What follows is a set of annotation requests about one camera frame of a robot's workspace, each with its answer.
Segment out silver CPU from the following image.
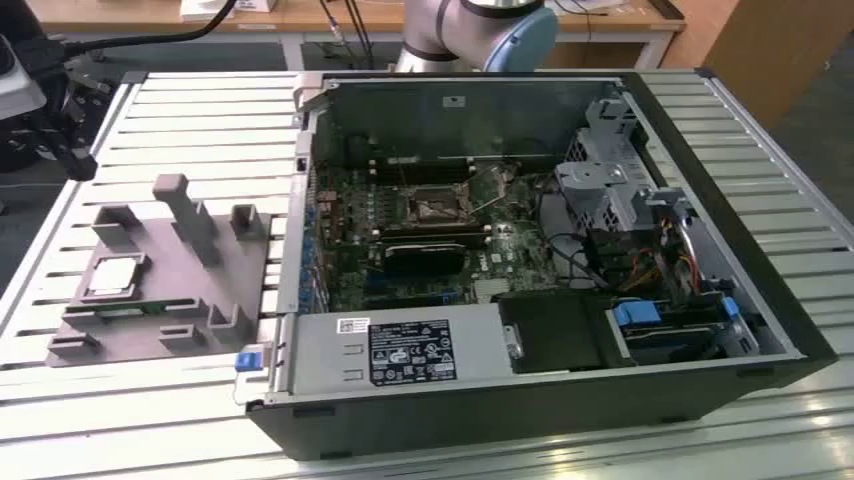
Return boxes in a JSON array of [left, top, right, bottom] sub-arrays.
[[90, 258, 146, 297]]

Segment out CPU socket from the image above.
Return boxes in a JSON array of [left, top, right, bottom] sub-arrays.
[[406, 185, 480, 227]]

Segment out black RAM slot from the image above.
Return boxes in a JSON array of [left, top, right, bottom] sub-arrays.
[[377, 226, 488, 237], [377, 234, 489, 247]]

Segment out white box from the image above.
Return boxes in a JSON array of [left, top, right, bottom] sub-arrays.
[[179, 0, 237, 22]]

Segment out wooden desk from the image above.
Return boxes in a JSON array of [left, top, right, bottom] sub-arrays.
[[39, 0, 689, 71]]

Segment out grey parts rack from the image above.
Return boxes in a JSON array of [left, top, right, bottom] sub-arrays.
[[43, 173, 277, 369]]

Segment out green RAM stick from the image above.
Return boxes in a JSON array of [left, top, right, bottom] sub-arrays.
[[93, 299, 202, 318]]

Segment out black graphics card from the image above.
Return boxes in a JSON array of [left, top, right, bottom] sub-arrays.
[[381, 243, 469, 275]]

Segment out silver power supply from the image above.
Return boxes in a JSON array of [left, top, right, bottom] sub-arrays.
[[286, 302, 520, 397]]

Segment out metal socket cover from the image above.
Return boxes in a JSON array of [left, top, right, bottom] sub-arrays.
[[466, 165, 521, 202]]

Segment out green motherboard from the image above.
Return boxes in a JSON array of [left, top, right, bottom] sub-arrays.
[[310, 164, 582, 314]]

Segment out black rating label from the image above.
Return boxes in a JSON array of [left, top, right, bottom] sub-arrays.
[[369, 319, 461, 387]]

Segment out silver drive cage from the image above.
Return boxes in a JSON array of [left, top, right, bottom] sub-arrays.
[[553, 97, 677, 236]]

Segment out black drive box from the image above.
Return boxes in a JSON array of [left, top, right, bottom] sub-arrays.
[[497, 294, 633, 375]]

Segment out black PC case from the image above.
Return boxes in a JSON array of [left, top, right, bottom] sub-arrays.
[[243, 69, 841, 462]]

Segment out blue disk carrier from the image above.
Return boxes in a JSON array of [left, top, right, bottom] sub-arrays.
[[613, 299, 664, 332]]

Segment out wooden cabinet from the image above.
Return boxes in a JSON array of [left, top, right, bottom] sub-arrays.
[[693, 0, 854, 132]]

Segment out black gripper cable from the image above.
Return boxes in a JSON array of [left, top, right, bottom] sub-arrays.
[[59, 0, 241, 54]]

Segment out black hanging cables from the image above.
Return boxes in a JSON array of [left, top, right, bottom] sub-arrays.
[[318, 0, 377, 71]]

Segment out wire locking lever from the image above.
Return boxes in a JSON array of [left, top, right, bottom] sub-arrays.
[[469, 179, 513, 216]]

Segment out black wire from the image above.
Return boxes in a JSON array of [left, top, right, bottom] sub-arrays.
[[545, 232, 610, 292]]

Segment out coloured wire bundle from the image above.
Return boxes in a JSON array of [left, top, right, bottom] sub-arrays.
[[626, 214, 704, 301]]

